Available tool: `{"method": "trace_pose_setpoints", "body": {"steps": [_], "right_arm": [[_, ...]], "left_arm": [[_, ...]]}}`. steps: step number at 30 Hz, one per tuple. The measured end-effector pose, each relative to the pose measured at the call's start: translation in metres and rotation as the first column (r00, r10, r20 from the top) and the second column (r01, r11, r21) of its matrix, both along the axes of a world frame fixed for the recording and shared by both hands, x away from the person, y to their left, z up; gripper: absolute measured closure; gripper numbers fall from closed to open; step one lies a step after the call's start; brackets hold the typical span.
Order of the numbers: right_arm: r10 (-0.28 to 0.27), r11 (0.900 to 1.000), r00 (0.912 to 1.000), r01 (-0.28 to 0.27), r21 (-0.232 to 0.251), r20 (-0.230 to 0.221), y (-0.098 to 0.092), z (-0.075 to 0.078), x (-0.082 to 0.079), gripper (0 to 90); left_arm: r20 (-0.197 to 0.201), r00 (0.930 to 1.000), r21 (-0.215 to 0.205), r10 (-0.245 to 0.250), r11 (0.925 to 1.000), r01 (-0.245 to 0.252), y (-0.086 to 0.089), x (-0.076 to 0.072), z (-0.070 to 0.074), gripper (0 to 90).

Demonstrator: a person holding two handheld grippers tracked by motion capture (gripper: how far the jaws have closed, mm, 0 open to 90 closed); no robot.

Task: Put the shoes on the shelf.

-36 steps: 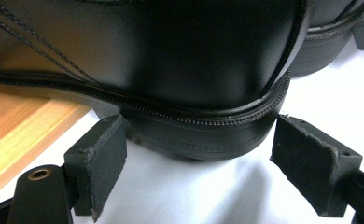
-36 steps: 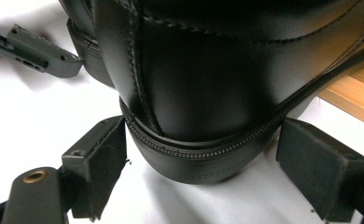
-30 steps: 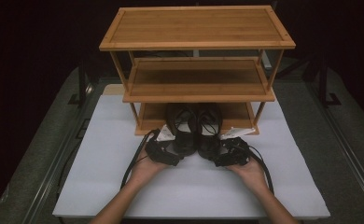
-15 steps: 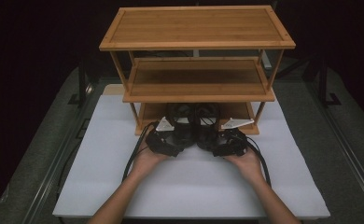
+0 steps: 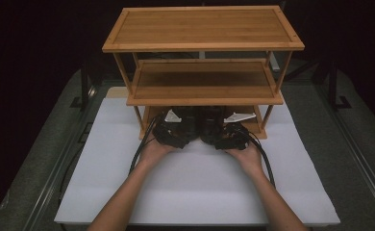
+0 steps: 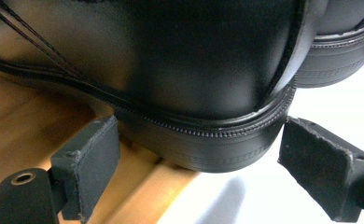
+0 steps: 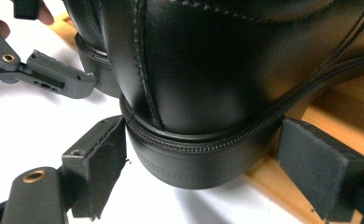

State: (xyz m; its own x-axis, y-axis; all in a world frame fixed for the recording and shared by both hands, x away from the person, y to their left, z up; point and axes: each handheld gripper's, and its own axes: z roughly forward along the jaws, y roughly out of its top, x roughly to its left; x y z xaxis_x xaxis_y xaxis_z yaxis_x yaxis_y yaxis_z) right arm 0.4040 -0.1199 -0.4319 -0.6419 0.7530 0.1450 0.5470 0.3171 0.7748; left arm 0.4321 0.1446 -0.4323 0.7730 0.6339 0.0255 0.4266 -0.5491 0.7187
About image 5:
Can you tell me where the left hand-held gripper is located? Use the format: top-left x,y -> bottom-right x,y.
152,109 -> 191,149

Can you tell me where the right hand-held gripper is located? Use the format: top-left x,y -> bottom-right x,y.
214,112 -> 258,151

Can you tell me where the wooden shoe rack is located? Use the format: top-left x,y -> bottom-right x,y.
101,5 -> 306,141

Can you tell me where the person's left hand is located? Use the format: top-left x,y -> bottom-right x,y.
138,135 -> 178,168

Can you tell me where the person's right hand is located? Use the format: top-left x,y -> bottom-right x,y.
225,143 -> 264,178

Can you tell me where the white table mat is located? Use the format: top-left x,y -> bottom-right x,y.
53,86 -> 341,226

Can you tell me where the black metal stand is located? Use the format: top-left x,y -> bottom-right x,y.
69,59 -> 97,111
327,59 -> 353,111

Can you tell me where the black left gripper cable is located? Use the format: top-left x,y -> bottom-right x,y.
128,115 -> 162,177

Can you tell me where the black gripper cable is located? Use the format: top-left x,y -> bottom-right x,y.
237,125 -> 277,190
128,115 -> 162,177

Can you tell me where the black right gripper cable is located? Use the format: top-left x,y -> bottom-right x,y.
237,125 -> 277,190

